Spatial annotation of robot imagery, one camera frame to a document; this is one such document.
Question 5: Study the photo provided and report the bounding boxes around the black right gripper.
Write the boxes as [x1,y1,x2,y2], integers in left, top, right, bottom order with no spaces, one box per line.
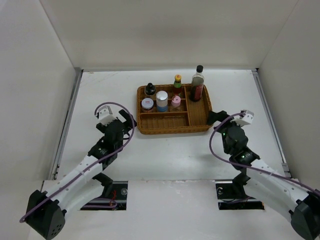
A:
[206,110,246,154]

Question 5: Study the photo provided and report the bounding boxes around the white-lid spice jar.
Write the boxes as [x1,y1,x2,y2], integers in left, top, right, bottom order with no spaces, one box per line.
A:
[141,97,154,113]

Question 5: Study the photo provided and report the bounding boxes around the small black-capped glass jar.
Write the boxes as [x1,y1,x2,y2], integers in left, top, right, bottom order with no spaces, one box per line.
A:
[144,82,156,101]

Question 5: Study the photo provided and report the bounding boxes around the silver-lid jar blue label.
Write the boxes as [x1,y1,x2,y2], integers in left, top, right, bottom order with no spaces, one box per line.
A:
[156,90,168,113]

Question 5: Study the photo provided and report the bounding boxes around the pink-lid spice jar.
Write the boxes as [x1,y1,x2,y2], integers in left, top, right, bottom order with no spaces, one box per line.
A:
[169,95,181,112]

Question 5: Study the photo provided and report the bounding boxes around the tall soy sauce bottle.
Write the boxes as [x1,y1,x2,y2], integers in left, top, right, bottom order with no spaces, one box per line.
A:
[190,65,205,102]

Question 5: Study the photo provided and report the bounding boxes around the red sauce bottle green label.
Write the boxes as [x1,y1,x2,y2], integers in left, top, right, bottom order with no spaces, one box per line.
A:
[172,74,182,97]

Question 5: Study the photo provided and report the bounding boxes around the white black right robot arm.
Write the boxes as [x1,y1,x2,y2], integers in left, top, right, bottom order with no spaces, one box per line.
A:
[207,110,320,240]

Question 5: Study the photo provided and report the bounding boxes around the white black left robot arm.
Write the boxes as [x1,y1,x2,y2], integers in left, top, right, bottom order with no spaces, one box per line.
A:
[20,106,137,240]

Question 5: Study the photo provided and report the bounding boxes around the brown wicker divided tray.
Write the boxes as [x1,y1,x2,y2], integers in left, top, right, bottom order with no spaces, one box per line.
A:
[136,84,213,135]

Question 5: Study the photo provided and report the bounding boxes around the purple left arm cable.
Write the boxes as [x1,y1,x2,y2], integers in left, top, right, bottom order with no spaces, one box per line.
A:
[19,101,137,224]

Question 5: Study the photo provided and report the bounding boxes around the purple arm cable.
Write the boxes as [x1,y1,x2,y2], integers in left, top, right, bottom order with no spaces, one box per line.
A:
[208,112,320,197]
[19,101,137,224]

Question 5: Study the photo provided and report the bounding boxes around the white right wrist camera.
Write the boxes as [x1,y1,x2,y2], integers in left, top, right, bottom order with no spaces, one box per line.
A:
[232,109,254,127]

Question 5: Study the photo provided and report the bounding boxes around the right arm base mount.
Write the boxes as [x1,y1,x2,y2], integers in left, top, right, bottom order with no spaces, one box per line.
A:
[215,173,265,211]

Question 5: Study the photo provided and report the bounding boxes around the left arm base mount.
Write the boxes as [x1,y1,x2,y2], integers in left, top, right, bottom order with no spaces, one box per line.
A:
[80,181,128,211]

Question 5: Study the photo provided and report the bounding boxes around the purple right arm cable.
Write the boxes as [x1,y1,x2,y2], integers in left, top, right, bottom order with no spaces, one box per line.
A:
[208,112,320,197]

